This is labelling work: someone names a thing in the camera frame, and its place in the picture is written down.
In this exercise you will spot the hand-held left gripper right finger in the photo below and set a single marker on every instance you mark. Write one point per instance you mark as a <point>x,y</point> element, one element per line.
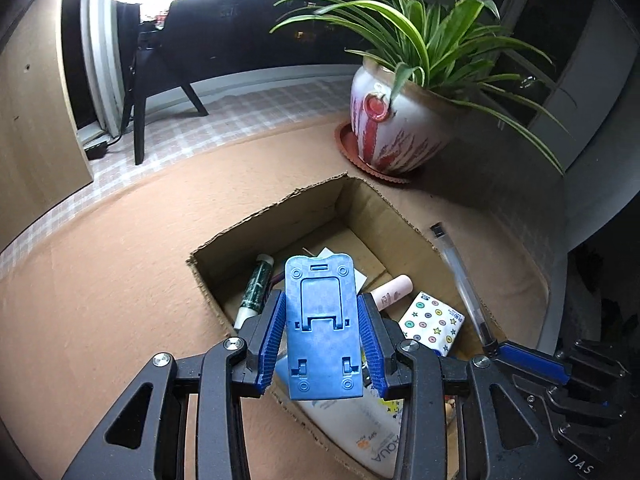
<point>372,345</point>

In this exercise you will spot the pink checked cloth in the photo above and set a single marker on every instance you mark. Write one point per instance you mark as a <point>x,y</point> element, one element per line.
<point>225,115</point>

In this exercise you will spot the star print tissue pack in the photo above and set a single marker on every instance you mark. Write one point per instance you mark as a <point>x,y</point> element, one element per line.
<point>430,322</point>

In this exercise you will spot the green lip balm tube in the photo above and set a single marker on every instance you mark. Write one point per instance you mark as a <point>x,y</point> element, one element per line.
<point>255,285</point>

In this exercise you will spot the large light wooden board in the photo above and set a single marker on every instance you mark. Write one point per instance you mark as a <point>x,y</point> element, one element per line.
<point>35,135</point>

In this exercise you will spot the white lotion bottle blue cap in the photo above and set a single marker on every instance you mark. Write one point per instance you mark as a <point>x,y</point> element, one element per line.
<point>350,435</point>

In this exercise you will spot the clear black pen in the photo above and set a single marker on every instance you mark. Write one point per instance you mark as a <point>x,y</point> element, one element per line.
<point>462,285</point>

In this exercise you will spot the tan fleece blanket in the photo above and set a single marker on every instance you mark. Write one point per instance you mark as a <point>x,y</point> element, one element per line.
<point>100,285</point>

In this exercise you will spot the red plant saucer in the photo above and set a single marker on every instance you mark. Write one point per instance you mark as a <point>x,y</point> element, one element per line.
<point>350,152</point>

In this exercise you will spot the red and white flower pot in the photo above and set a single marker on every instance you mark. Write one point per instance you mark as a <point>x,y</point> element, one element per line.
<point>400,130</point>

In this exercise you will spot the cardboard box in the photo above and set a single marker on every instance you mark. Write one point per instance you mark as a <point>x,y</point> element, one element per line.
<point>360,200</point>

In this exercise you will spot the pink cosmetic tube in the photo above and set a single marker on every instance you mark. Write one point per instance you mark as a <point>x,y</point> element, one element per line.
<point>392,292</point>

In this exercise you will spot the green spider plant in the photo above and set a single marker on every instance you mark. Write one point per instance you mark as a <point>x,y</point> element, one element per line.
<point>425,45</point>

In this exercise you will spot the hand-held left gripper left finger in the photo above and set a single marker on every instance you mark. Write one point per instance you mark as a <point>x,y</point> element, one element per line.
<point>272,340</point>

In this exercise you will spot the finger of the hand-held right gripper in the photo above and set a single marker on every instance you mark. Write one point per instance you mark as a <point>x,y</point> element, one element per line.
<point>535,360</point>
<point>532,385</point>

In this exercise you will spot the blue phone stand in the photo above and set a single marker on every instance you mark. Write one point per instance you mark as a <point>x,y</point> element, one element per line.
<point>322,300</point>

